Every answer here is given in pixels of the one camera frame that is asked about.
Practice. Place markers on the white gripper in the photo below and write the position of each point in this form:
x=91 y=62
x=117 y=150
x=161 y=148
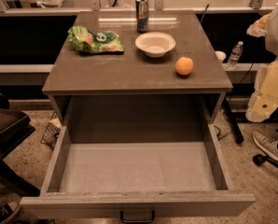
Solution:
x=265 y=95

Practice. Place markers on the green rice chip bag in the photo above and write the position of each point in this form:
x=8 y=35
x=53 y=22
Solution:
x=85 y=40

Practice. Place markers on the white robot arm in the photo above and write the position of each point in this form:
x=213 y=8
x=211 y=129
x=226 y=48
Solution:
x=267 y=26

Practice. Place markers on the open grey top drawer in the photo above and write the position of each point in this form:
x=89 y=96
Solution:
x=137 y=154

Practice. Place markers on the grey drawer cabinet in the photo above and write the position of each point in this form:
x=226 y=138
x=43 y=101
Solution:
x=132 y=72

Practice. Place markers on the black table leg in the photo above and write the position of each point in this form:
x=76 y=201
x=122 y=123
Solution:
x=233 y=123

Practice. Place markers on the clear plastic water bottle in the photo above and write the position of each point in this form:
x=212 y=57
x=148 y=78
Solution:
x=235 y=55

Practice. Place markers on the grey sneaker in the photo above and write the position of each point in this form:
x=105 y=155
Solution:
x=269 y=145

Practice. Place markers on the white paper cup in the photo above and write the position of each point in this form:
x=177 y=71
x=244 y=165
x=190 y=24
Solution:
x=221 y=56

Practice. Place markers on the black chair caster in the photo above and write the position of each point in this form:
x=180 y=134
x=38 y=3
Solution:
x=259 y=159

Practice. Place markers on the orange fruit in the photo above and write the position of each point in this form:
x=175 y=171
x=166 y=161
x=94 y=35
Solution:
x=184 y=66

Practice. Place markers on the white paper bowl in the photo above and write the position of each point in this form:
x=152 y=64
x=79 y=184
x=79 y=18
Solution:
x=155 y=44

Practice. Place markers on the tall drink can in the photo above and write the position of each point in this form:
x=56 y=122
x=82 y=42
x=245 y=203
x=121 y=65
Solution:
x=142 y=15

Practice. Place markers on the black office chair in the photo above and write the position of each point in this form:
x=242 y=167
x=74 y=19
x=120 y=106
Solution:
x=15 y=127

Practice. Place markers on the black white sneaker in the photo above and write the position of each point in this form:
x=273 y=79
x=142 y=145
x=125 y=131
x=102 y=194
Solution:
x=8 y=211

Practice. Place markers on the black drawer handle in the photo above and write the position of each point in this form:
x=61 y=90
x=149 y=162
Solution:
x=137 y=220

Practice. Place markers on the wire mesh basket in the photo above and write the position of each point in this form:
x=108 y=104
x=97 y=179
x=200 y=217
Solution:
x=51 y=132

